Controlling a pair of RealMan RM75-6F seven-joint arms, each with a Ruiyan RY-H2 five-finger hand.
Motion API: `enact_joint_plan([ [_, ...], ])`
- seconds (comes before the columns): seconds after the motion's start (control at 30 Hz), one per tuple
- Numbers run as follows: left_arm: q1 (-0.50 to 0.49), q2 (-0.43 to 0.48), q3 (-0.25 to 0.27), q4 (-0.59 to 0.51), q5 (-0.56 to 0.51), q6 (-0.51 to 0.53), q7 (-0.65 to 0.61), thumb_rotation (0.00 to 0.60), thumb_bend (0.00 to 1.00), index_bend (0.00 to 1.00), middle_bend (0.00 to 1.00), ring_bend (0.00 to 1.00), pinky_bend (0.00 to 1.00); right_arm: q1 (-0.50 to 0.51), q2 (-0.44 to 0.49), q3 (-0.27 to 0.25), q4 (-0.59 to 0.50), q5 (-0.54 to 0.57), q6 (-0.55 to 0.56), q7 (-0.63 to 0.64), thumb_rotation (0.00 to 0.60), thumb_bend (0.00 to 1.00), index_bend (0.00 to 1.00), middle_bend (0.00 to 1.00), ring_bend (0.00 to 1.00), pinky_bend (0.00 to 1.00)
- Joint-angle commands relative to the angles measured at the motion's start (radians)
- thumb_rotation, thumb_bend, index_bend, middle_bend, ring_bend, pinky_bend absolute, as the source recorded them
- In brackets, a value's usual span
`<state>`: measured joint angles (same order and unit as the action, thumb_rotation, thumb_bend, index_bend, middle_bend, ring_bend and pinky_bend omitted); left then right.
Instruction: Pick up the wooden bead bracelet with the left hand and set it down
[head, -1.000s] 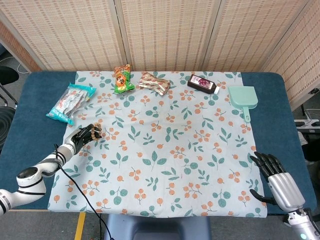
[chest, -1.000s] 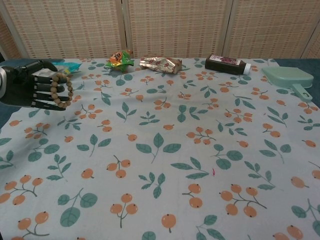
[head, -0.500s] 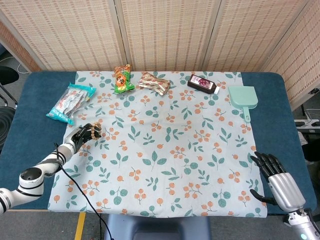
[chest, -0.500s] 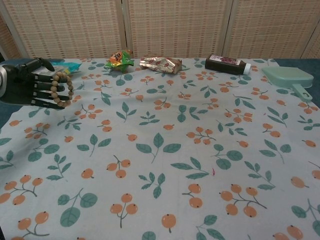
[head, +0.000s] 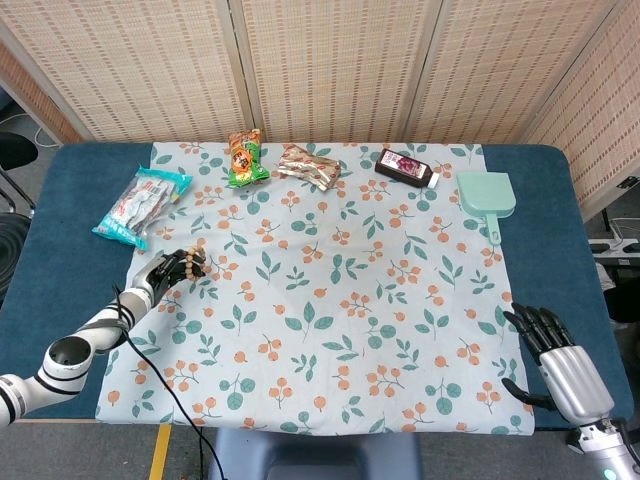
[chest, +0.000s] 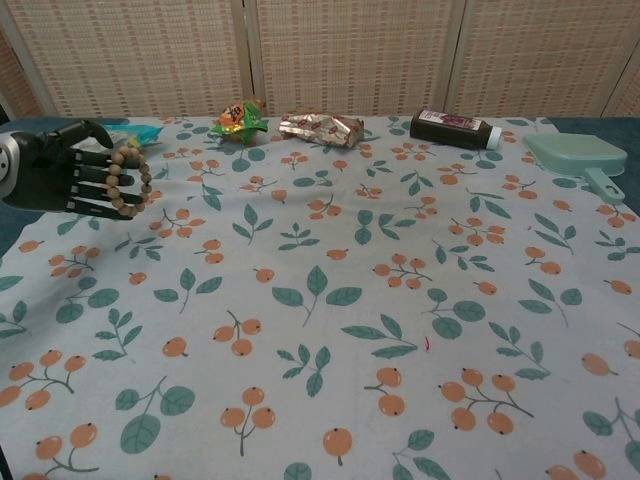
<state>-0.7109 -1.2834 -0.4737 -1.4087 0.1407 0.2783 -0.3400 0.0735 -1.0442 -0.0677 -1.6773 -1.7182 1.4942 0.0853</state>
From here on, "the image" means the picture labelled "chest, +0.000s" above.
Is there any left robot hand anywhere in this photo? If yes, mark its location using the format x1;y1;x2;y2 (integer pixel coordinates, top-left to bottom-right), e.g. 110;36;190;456
0;119;144;223

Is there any wooden bead bracelet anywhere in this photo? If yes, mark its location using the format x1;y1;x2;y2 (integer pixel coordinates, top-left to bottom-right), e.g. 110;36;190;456
103;145;153;218

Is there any teal clear snack bag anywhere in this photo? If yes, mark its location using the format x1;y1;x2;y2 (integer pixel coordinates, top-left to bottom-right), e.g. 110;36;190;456
102;123;166;152

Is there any green orange snack packet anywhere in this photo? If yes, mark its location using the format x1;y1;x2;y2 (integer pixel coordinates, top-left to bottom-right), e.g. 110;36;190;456
208;98;271;147

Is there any gold foil snack packet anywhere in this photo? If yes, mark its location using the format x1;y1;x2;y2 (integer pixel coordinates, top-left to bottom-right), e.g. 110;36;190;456
277;112;367;150

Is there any floral fruit print tablecloth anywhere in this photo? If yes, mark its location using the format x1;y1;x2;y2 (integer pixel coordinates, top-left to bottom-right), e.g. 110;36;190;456
0;115;640;480

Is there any bamboo folding screen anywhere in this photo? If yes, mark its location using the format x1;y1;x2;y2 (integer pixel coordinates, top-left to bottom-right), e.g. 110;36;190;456
0;0;640;122

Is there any dark bottle white cap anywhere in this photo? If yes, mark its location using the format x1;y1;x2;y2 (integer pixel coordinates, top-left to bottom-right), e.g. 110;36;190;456
408;108;504;151

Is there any mint green dustpan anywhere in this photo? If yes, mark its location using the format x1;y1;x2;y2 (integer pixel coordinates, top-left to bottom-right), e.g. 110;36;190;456
521;130;629;204

